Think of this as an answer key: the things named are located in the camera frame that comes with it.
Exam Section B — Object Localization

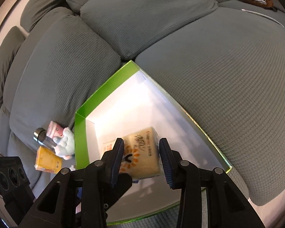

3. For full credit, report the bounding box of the grey fabric sofa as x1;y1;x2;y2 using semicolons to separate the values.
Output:
0;0;285;228

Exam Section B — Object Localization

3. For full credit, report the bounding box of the green white cardboard box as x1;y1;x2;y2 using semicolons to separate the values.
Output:
74;61;232;225

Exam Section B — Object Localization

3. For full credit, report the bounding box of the clear bottle steel cap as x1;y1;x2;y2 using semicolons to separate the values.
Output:
33;128;56;151

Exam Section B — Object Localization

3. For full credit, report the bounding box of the white blue plush toy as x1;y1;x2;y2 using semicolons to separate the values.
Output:
53;127;75;160

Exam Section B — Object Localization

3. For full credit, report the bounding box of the beige tissue pack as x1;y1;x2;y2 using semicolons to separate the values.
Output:
119;127;162;180

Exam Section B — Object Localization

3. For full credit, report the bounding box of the pink gum jar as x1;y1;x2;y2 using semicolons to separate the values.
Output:
47;121;64;139

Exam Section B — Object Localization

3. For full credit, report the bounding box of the yellow paper food cup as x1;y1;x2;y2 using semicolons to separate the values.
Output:
35;146;62;174

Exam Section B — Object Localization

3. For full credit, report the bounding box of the blue tissue pack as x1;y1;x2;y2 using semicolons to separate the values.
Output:
77;187;82;199

